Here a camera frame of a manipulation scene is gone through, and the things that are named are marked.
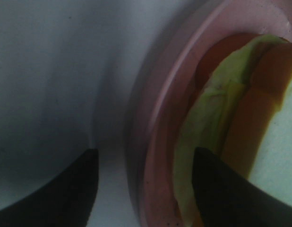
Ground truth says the pink round plate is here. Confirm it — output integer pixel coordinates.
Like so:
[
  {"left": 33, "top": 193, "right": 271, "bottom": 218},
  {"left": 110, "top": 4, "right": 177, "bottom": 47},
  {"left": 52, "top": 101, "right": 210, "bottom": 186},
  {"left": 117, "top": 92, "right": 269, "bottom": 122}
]
[{"left": 125, "top": 0, "right": 292, "bottom": 227}]

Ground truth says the white bread sandwich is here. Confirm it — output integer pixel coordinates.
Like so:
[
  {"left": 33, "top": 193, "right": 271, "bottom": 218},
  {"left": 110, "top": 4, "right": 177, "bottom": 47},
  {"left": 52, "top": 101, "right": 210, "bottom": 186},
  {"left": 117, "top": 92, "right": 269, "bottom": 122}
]
[{"left": 172, "top": 34, "right": 292, "bottom": 227}]

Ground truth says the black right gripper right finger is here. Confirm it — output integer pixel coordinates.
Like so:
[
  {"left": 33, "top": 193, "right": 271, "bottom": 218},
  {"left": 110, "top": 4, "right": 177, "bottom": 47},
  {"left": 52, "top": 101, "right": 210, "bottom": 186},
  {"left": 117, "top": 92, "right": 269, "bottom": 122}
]
[{"left": 192, "top": 148, "right": 292, "bottom": 227}]

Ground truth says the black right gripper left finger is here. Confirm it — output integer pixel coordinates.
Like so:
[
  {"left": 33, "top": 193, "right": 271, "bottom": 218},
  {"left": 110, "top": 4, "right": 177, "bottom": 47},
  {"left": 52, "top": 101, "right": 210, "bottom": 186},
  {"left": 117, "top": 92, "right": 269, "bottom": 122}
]
[{"left": 0, "top": 149, "right": 99, "bottom": 227}]

